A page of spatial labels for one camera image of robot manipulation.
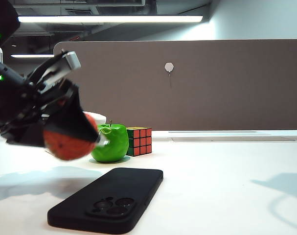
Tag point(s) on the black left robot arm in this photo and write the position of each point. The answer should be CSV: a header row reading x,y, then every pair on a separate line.
x,y
1,22

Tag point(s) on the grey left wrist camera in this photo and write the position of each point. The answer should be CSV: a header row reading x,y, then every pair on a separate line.
x,y
72,61

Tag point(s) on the orange fruit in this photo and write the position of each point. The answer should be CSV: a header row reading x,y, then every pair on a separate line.
x,y
70,149

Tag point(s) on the gold tissue pack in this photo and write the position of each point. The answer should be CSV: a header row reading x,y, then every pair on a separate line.
x,y
100,118

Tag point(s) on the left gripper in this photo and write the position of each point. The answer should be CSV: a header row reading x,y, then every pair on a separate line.
x,y
28,105

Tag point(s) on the white adhesive wall hook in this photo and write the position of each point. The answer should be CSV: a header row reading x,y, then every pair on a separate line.
x,y
169,67

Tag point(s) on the Rubik's cube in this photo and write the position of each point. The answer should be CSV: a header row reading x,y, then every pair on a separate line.
x,y
142,142

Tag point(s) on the black smartphone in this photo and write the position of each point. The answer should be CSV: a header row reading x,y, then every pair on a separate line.
x,y
109,195

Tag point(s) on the short ceiling light strip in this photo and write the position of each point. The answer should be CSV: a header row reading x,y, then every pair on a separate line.
x,y
32,56

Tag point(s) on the long ceiling light strip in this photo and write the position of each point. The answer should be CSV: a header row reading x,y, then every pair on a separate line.
x,y
109,19

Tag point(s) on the brown desk partition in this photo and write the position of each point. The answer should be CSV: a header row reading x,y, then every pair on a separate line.
x,y
212,93

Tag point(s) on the green apple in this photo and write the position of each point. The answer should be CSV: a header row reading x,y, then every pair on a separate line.
x,y
114,148

